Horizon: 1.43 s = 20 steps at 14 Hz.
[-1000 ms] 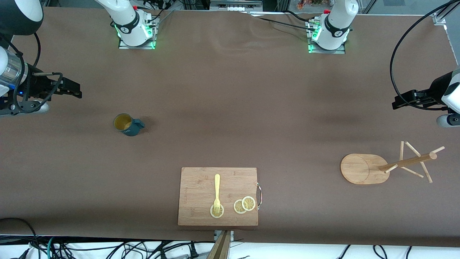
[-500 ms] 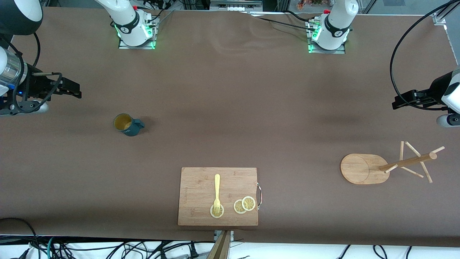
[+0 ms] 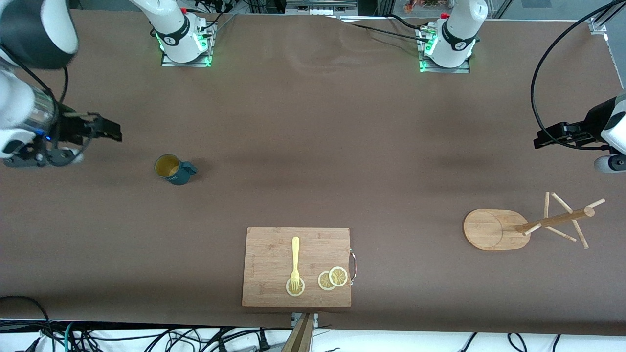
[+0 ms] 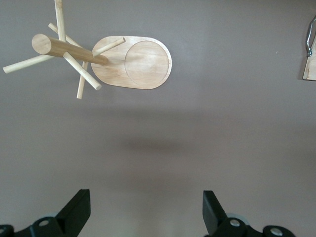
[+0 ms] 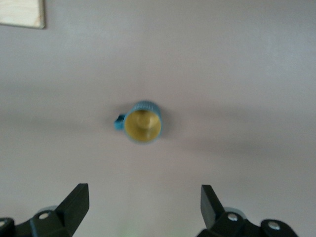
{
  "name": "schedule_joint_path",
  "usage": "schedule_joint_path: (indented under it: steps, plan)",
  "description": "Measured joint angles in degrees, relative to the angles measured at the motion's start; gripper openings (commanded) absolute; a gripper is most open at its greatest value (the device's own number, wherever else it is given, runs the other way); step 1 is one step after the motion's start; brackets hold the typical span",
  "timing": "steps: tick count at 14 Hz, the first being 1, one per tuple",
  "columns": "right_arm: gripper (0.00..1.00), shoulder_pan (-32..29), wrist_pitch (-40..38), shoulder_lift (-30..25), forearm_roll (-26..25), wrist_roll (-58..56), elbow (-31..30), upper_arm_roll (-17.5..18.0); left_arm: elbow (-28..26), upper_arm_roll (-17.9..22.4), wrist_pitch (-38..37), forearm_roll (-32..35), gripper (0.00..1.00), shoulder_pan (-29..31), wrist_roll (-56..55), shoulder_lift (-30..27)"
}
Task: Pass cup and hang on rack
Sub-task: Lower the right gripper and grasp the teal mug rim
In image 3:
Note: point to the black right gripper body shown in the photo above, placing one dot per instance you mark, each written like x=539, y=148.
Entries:
x=71, y=129

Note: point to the teal cup yellow inside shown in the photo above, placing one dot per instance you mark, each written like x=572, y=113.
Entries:
x=172, y=168

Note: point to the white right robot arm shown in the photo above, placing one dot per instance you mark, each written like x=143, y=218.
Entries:
x=171, y=24

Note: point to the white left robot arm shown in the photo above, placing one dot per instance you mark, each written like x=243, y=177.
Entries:
x=459, y=29

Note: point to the wooden mug rack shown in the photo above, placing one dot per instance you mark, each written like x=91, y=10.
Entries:
x=489, y=230

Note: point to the yellow plastic fork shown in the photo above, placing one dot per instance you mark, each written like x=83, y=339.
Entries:
x=295, y=254

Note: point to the yellow lemon slice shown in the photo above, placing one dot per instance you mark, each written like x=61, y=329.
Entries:
x=289, y=291
x=338, y=276
x=324, y=282

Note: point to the grey power strip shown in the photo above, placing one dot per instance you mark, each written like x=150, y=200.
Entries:
x=318, y=7

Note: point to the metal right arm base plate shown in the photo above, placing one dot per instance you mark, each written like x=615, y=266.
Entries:
x=168, y=62

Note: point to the aluminium corner bracket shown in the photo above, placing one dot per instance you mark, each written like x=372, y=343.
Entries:
x=597, y=25

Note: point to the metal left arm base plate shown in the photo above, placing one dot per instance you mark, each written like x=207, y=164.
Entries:
x=459, y=70

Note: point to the brown pole with metal bracket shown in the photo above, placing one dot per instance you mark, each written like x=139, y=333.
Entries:
x=301, y=340

